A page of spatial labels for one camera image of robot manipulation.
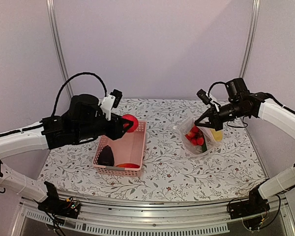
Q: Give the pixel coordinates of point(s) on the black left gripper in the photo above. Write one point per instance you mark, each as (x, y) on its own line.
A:
(116, 132)

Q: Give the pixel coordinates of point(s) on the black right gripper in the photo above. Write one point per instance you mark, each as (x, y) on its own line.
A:
(215, 122)

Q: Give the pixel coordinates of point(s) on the pink plastic basket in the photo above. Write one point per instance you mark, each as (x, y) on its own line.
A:
(128, 149)

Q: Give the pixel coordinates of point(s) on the yellow pepper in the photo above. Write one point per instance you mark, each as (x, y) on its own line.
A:
(217, 135)

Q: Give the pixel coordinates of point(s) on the dark purple eggplant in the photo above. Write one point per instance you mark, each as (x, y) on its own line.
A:
(106, 157)

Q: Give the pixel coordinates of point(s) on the red orange chili pepper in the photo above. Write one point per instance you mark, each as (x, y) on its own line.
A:
(128, 165)

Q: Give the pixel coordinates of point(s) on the red cherry tomato bunch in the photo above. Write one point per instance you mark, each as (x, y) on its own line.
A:
(195, 136)

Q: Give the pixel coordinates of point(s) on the clear zip top bag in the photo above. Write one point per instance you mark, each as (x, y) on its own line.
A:
(189, 150)

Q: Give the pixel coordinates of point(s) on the green cucumber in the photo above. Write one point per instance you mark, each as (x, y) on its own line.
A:
(204, 147)

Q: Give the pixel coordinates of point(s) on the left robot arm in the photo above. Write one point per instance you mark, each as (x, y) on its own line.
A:
(86, 119)

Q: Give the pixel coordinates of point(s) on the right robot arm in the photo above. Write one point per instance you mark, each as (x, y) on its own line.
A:
(243, 103)

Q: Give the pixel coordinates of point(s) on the floral tablecloth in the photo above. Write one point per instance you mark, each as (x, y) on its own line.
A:
(170, 173)

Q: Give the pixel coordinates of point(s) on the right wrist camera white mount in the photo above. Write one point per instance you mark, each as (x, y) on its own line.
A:
(208, 99)

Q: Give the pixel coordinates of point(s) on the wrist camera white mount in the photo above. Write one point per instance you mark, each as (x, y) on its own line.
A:
(208, 99)
(110, 101)

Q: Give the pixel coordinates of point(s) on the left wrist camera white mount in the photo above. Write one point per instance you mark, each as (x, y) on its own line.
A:
(110, 101)

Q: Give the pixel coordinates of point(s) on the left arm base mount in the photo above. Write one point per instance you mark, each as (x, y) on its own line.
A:
(69, 208)

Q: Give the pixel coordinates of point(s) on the aluminium front rail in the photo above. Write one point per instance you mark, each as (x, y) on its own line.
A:
(103, 216)

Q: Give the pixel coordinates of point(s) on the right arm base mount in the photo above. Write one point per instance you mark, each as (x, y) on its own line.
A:
(255, 204)

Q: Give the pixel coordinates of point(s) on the right aluminium frame post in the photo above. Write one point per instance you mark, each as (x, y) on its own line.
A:
(250, 38)

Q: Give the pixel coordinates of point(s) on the aluminium frame post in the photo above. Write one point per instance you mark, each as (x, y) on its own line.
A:
(250, 38)
(56, 39)

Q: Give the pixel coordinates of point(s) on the left aluminium frame post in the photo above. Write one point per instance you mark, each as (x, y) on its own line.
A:
(56, 39)

